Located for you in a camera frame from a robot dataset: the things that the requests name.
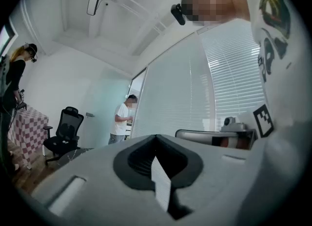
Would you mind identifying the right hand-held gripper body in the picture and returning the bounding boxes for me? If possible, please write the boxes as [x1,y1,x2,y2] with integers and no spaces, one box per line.
[211,103,274,151]

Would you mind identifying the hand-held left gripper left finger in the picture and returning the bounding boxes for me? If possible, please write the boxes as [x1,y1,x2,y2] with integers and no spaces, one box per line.
[31,134,176,226]

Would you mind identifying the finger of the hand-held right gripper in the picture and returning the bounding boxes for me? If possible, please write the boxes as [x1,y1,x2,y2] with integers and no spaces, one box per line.
[175,129,239,146]

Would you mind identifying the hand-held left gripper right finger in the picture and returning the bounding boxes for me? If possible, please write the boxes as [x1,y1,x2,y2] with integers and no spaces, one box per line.
[155,134,265,226]

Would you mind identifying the white window blinds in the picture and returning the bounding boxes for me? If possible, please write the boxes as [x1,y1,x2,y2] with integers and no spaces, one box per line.
[130,19,269,139]

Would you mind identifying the black high-back office chair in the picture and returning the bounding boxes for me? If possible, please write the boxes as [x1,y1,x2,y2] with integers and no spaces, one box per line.
[43,106,85,165]

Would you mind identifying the checkered tablecloth table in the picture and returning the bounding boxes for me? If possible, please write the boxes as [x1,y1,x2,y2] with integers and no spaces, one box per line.
[8,104,50,170]

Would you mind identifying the person's head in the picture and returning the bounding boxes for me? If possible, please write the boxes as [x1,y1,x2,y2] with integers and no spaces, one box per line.
[181,0,252,27]

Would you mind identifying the black head-worn camera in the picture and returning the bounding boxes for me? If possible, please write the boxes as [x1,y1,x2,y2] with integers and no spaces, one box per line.
[170,3,187,26]

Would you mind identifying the window with dark frame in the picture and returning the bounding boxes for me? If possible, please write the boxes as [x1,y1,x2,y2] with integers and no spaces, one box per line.
[0,24,19,59]

